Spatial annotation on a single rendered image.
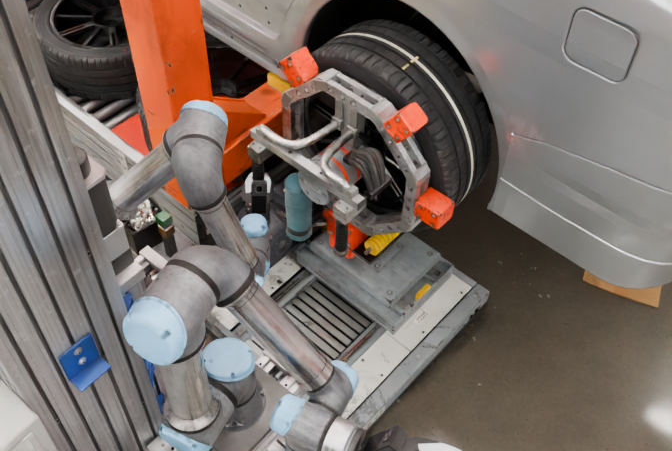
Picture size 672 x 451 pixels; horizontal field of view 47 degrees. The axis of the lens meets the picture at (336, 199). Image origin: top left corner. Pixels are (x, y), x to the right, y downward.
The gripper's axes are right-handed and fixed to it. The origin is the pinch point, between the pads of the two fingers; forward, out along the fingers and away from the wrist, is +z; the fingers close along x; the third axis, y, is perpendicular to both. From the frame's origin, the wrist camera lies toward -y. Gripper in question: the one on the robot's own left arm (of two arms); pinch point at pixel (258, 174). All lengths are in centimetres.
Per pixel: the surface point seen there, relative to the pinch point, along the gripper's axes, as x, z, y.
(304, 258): 13, 18, 68
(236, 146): -9.1, 28.2, 16.0
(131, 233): -43, -1, 26
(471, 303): 77, 0, 75
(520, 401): 90, -36, 83
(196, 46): -16.4, 20.5, -32.9
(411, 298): 53, -1, 69
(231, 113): -9.8, 30.5, 2.8
